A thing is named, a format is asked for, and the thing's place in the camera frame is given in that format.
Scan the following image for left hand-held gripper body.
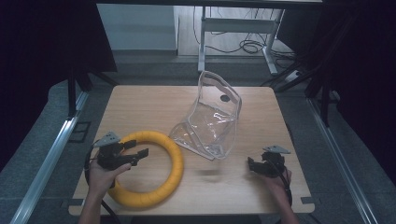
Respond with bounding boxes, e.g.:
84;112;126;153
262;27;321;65
93;131;138;172

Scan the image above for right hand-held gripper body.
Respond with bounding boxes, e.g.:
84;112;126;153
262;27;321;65
252;145;291;179

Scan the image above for yellow ring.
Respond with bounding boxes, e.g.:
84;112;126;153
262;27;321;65
106;130;185;209

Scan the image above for clear plastic bag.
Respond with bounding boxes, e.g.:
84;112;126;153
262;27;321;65
168;70;243;161

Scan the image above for person's right hand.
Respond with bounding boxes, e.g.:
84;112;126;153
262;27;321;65
262;169;293;200

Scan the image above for person's left hand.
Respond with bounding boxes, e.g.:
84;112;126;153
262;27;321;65
88;159;133;200

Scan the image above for white power strip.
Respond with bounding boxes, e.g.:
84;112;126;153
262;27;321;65
284;70;303;83

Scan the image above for black tripod stand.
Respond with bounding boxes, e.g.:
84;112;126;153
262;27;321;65
261;18;356;128

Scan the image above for dark curtain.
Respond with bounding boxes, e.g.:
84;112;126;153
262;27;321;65
0;0;119;172
276;0;396;185

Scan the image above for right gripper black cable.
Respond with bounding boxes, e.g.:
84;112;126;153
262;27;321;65
270;159;294;207

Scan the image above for aluminium rail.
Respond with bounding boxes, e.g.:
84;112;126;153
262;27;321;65
306;91;379;224
9;91;91;224

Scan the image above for black floor cables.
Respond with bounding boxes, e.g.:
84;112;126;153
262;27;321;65
192;7;297;62

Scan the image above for white metal desk frame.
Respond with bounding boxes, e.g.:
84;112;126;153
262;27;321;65
197;7;286;76

